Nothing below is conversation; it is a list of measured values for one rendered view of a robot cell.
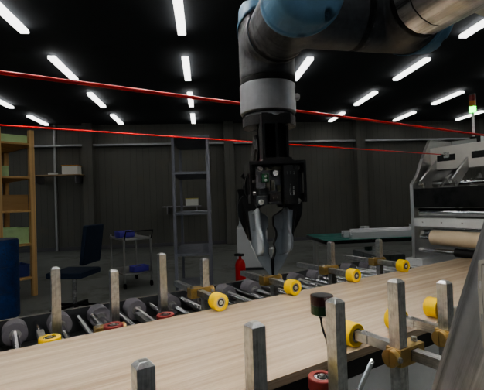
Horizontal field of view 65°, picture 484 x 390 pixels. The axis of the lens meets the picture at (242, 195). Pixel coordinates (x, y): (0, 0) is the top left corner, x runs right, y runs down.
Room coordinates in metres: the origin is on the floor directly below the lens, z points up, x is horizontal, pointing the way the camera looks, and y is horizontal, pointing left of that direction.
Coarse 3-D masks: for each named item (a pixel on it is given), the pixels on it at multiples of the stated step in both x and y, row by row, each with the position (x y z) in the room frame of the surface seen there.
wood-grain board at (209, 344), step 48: (336, 288) 2.15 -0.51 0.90; (384, 288) 2.11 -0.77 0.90; (432, 288) 2.07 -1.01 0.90; (96, 336) 1.49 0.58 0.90; (144, 336) 1.47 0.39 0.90; (192, 336) 1.46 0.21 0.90; (240, 336) 1.44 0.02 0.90; (288, 336) 1.42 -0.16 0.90; (384, 336) 1.39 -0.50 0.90; (0, 384) 1.11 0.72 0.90; (48, 384) 1.10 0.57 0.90; (96, 384) 1.09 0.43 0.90; (192, 384) 1.07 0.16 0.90; (240, 384) 1.06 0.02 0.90
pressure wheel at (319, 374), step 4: (312, 372) 1.11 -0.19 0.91; (316, 372) 1.11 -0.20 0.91; (320, 372) 1.11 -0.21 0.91; (324, 372) 1.11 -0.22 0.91; (308, 376) 1.08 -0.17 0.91; (312, 376) 1.08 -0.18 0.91; (316, 376) 1.09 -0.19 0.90; (320, 376) 1.08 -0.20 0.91; (324, 376) 1.08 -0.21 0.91; (308, 380) 1.08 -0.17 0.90; (312, 380) 1.06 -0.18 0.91; (316, 380) 1.06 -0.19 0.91; (320, 380) 1.06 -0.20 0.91; (324, 380) 1.06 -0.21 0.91; (308, 384) 1.08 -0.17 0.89; (312, 384) 1.06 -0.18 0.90; (316, 384) 1.05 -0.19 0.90; (320, 384) 1.05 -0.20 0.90; (324, 384) 1.04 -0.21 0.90; (312, 388) 1.06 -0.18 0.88; (316, 388) 1.05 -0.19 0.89; (320, 388) 1.05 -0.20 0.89; (324, 388) 1.04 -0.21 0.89; (328, 388) 1.04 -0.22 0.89
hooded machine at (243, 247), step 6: (240, 228) 7.72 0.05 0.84; (240, 234) 7.72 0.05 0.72; (240, 240) 7.72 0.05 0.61; (246, 240) 7.72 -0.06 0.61; (240, 246) 7.72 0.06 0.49; (246, 246) 7.72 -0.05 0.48; (240, 252) 7.72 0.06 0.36; (246, 252) 7.72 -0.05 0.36; (252, 252) 7.72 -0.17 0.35; (246, 258) 7.72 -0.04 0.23; (252, 258) 7.72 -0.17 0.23; (246, 264) 7.72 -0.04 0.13; (252, 264) 7.72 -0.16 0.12; (258, 264) 7.72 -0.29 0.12
